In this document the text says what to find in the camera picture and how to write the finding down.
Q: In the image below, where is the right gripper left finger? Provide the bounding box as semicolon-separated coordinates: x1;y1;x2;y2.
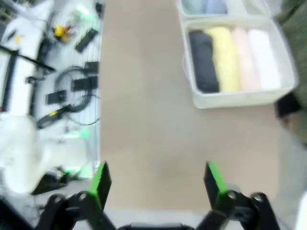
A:
35;161;118;230

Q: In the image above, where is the dark grey towel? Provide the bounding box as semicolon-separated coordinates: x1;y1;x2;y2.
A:
189;31;220;93

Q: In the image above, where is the white towel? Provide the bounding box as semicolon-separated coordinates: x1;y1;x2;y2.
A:
247;28;282;90

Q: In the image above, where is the yellow small object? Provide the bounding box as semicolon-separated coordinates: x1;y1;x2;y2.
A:
53;23;66;38

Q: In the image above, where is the black power adapter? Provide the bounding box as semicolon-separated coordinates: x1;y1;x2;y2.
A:
45;90;68;105
84;61;100;73
71;76;98;93
74;28;98;53

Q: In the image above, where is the black metal stand bar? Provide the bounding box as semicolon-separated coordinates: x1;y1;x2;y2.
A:
0;44;56;72

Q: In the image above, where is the cream fabric storage bin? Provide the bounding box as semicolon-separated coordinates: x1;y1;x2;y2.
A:
176;0;273;20
182;16;300;110

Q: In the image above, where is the person in green knit sweater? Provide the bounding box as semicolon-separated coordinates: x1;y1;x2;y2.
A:
273;0;307;147

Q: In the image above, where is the yellow towel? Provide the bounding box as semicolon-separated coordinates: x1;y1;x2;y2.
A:
205;26;241;93

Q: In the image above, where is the pink towel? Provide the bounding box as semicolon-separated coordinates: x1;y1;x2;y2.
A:
231;27;262;91

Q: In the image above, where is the teal towel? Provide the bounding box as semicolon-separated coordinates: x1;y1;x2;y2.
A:
181;0;207;14

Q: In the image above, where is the long black power brick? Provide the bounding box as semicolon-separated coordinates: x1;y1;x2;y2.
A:
35;105;73;129

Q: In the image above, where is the lavender blue towel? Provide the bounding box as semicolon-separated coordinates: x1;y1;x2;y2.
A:
205;0;228;14

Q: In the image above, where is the black looped cable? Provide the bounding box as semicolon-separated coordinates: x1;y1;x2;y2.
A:
57;66;102;126

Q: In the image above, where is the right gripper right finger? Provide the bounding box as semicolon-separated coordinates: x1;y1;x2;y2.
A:
196;161;282;230

